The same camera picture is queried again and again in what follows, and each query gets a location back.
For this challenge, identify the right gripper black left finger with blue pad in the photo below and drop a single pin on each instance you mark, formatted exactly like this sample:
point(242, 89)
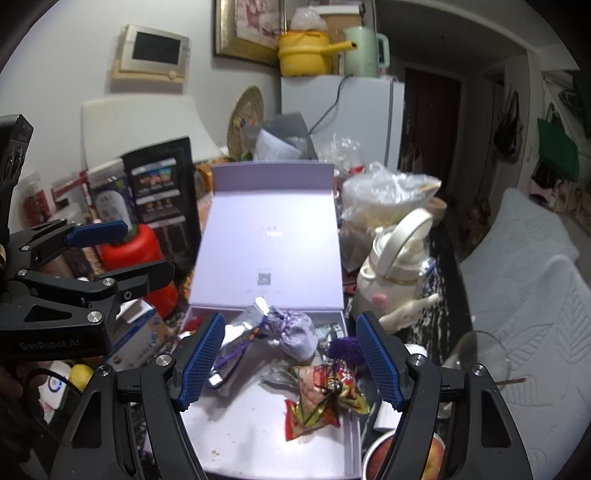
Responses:
point(99, 440)

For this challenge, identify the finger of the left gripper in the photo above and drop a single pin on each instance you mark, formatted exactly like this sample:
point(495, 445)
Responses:
point(33, 248)
point(39, 297)

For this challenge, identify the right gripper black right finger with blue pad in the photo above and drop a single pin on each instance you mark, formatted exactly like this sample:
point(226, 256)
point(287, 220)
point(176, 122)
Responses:
point(483, 441)

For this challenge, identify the silver foil packet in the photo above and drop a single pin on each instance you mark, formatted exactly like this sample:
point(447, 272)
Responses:
point(239, 334)

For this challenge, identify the brown green snack packet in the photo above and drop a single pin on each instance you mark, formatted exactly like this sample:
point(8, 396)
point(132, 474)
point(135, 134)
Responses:
point(324, 390)

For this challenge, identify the lavender sachet purple tassel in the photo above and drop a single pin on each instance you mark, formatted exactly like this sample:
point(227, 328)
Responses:
point(299, 337)

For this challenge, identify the red knitted soft item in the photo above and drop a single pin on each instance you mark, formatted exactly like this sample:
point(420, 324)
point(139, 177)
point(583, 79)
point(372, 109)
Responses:
point(197, 321)

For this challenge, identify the blue white small carton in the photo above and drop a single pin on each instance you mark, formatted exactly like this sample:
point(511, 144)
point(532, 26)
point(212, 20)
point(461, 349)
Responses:
point(139, 333)

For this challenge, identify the red plastic container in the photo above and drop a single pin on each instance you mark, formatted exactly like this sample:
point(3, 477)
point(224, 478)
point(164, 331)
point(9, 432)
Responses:
point(142, 248)

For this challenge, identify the yellow green apple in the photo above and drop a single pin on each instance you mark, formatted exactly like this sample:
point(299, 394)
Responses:
point(80, 375)

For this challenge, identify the grey metal bowl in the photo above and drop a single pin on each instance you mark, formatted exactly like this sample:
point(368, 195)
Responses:
point(369, 461)

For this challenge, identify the red apple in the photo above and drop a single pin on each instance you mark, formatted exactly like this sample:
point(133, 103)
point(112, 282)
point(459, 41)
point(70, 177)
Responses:
point(429, 461)

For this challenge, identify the clear glass pitcher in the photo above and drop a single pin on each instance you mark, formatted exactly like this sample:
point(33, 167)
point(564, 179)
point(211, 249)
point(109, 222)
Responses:
point(483, 348)

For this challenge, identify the dark label bottle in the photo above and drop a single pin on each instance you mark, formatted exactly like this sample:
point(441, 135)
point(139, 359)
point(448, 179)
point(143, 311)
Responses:
point(111, 199)

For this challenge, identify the black printed package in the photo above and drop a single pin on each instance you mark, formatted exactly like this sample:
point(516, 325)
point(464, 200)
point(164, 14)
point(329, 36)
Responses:
point(161, 177)

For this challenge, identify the light blue leaf cushion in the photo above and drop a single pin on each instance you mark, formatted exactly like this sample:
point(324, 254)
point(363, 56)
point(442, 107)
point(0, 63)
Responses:
point(525, 289)

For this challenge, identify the white chair back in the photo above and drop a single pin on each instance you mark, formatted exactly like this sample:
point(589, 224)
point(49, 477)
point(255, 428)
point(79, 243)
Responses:
point(123, 123)

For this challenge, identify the cream cartoon teapot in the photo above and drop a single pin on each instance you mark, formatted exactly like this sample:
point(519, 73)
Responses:
point(391, 281)

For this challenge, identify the lavender gift box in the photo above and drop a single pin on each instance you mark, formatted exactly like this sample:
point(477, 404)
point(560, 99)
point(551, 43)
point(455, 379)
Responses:
point(271, 233)

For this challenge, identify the woven round fan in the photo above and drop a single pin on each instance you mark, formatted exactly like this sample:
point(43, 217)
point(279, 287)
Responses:
point(248, 112)

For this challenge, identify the clear plastic bag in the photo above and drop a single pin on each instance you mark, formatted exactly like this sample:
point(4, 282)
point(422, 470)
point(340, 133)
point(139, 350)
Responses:
point(379, 197)

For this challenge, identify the green tote bag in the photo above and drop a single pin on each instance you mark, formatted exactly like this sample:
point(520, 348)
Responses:
point(557, 151)

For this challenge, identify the gold framed picture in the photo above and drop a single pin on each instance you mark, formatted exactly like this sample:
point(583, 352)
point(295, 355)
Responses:
point(249, 30)

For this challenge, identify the yellow pot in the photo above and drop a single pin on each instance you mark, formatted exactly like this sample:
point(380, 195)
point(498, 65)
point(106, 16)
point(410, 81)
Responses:
point(309, 53)

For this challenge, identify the white mini fridge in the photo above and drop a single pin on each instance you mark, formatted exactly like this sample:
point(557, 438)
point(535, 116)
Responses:
point(366, 110)

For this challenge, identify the mint green electric kettle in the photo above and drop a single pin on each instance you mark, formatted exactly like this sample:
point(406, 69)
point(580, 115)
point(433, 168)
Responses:
point(372, 53)

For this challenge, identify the wall intercom panel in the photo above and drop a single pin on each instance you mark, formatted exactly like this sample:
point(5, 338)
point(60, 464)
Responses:
point(148, 54)

